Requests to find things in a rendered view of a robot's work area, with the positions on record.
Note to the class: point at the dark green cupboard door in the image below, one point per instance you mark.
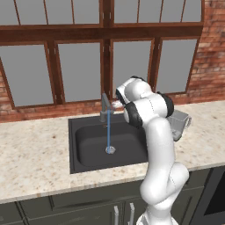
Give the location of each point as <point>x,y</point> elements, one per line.
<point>73,215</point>
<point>187,205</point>

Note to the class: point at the dark grey sink basin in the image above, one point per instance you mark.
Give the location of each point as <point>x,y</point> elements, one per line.
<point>93,143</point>

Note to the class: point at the grey sink faucet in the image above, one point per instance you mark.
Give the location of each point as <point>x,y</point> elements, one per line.
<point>103,108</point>

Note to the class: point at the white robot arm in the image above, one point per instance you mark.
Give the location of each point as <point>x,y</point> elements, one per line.
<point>158,146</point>

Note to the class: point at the brown wooden framed window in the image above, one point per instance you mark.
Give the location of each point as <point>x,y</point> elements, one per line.
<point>82,58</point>

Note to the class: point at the blue water stream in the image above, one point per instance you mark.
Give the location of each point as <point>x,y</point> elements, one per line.
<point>108,132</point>

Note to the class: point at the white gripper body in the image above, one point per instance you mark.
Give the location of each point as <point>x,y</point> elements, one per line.
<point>116,103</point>

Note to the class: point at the dark green drawer front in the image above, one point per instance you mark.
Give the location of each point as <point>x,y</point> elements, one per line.
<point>26,206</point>
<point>96,196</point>
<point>197,178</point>

